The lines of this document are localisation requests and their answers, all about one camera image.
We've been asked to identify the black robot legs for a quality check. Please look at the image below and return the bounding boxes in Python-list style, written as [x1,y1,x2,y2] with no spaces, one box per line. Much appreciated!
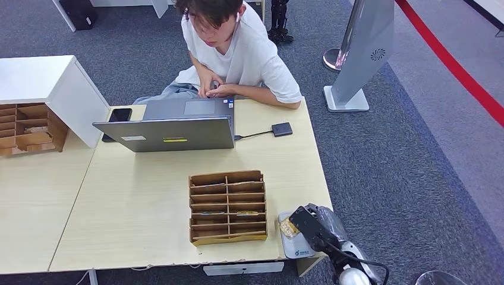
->
[267,0,295,45]

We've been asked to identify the person's left hand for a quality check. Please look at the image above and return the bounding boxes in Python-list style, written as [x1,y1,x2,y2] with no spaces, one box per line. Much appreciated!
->
[205,83,238,99]

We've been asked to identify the white under-desk bracket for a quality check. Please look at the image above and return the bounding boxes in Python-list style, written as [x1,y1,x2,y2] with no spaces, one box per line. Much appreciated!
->
[203,261,285,277]

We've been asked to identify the black box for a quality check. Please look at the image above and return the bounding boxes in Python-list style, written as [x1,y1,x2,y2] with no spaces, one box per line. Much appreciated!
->
[58,0,99,31]

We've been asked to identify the small black square reader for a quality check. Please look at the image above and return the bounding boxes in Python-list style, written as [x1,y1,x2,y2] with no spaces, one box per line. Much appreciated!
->
[271,122,294,138]

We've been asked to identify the white cabinet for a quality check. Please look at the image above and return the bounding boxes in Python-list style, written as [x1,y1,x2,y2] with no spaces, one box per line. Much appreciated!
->
[0,55,111,150]

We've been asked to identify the white ID card reader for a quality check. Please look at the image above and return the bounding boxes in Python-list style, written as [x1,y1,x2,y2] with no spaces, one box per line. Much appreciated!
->
[278,211,317,261]

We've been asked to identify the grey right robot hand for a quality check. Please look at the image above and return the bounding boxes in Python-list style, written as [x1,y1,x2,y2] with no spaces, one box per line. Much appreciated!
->
[306,202,349,243]

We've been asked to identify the black reader cable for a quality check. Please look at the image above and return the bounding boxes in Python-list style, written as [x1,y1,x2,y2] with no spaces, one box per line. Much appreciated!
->
[234,130,273,141]

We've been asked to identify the grey laptop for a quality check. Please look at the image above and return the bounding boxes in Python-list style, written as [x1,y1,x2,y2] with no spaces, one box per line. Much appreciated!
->
[92,97,236,153]

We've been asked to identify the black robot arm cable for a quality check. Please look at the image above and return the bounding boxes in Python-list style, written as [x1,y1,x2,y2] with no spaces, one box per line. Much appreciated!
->
[320,236,391,285]

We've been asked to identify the person's right hand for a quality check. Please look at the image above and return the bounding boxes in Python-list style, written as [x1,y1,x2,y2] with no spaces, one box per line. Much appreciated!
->
[197,68,225,99]

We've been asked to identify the wooden pigeonhole organizer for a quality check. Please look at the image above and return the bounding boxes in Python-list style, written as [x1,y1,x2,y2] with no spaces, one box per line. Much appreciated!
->
[0,103,70,157]

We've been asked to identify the black smartphone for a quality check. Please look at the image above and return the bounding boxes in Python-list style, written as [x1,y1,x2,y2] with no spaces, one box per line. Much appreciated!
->
[101,107,133,143]

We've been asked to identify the grey kiosk stand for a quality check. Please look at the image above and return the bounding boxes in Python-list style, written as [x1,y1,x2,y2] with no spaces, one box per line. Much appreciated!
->
[323,0,395,113]

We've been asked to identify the clear round dome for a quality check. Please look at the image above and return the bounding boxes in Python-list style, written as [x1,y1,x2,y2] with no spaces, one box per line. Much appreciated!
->
[414,270,470,285]

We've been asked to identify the wooden card slot rack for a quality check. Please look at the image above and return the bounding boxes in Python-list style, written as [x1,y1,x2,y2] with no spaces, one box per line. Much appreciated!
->
[188,170,269,248]

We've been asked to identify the white desk with black edge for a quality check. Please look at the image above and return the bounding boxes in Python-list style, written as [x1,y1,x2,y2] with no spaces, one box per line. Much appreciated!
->
[462,0,504,29]

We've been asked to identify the chrome stanchion post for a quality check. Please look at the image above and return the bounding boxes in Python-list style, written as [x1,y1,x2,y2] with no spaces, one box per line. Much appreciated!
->
[322,0,366,73]

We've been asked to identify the person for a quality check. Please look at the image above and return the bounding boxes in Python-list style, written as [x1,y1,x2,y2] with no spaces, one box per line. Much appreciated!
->
[131,0,303,110]

